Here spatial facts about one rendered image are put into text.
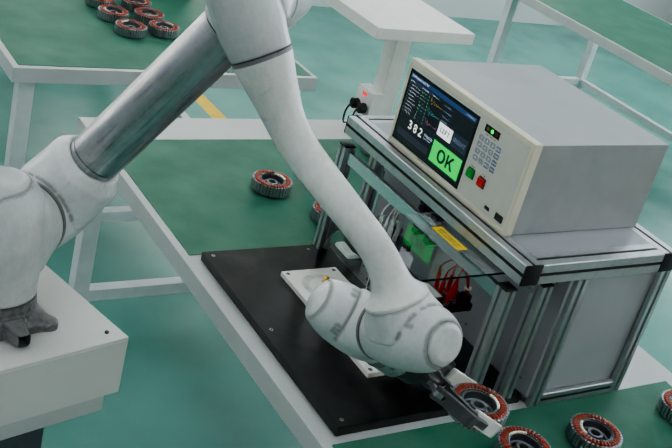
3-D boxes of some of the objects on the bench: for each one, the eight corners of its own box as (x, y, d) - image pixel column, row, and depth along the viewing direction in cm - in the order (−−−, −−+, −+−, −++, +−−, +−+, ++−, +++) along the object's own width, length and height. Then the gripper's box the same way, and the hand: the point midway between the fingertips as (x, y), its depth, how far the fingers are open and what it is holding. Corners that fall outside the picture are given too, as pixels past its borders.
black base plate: (335, 436, 200) (338, 427, 199) (200, 259, 246) (202, 251, 245) (518, 402, 226) (522, 394, 225) (365, 247, 272) (367, 240, 271)
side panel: (528, 407, 225) (579, 280, 211) (519, 398, 227) (569, 272, 214) (618, 390, 240) (671, 270, 227) (609, 382, 242) (661, 263, 229)
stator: (272, 203, 281) (275, 190, 280) (241, 184, 287) (244, 172, 285) (298, 194, 290) (301, 182, 289) (268, 177, 295) (271, 165, 294)
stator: (610, 430, 224) (616, 417, 223) (623, 465, 214) (629, 451, 213) (560, 420, 223) (566, 406, 222) (570, 454, 213) (576, 440, 212)
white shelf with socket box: (338, 174, 310) (379, 27, 290) (281, 120, 336) (314, -18, 317) (432, 172, 329) (475, 34, 310) (371, 121, 356) (407, -9, 336)
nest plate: (310, 311, 234) (312, 307, 233) (280, 275, 244) (281, 271, 244) (366, 306, 242) (367, 301, 241) (334, 271, 253) (335, 266, 252)
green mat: (189, 255, 247) (189, 254, 247) (102, 140, 291) (102, 139, 291) (492, 235, 298) (492, 234, 298) (379, 139, 342) (379, 138, 342)
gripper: (370, 330, 193) (449, 384, 204) (408, 413, 173) (493, 468, 184) (398, 302, 191) (476, 357, 202) (440, 383, 171) (523, 439, 182)
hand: (477, 405), depth 192 cm, fingers closed on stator, 11 cm apart
